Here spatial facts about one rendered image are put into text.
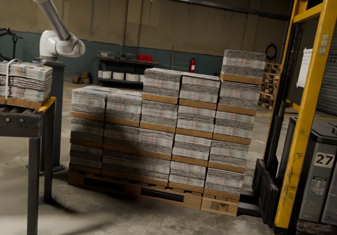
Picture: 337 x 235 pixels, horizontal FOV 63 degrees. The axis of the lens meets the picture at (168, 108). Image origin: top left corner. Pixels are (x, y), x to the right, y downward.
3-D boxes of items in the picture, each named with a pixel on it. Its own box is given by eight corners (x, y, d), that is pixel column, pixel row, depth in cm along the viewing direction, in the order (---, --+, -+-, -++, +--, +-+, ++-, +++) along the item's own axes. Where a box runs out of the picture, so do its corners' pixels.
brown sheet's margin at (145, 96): (151, 93, 250) (152, 88, 250) (182, 97, 246) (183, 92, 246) (140, 98, 214) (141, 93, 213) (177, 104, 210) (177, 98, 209)
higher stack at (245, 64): (201, 188, 260) (223, 50, 235) (233, 194, 256) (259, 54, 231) (199, 210, 222) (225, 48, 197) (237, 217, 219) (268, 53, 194)
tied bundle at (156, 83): (151, 93, 251) (154, 68, 246) (183, 98, 247) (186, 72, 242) (140, 99, 214) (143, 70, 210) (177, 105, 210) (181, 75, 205)
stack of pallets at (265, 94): (285, 106, 893) (294, 66, 867) (308, 113, 806) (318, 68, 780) (250, 103, 850) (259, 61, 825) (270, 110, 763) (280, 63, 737)
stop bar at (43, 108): (56, 99, 190) (56, 96, 190) (43, 114, 149) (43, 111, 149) (51, 99, 190) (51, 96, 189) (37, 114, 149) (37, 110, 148)
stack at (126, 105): (86, 166, 274) (91, 84, 258) (202, 188, 260) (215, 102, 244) (66, 184, 236) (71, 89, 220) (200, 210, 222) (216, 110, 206)
